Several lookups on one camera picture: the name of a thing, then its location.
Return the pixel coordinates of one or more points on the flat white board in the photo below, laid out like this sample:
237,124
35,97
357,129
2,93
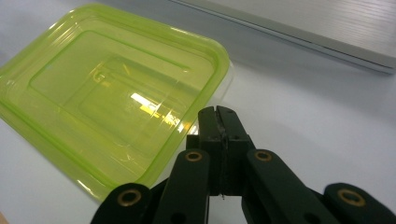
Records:
311,25

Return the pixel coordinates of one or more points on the green-lidded plastic container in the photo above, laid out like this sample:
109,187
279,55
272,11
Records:
102,93

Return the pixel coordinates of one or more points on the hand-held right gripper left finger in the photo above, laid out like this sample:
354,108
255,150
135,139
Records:
209,137

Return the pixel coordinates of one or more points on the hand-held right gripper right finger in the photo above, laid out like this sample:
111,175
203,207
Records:
234,133

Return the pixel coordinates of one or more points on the clear plastic container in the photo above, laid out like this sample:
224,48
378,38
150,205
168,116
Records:
226,84

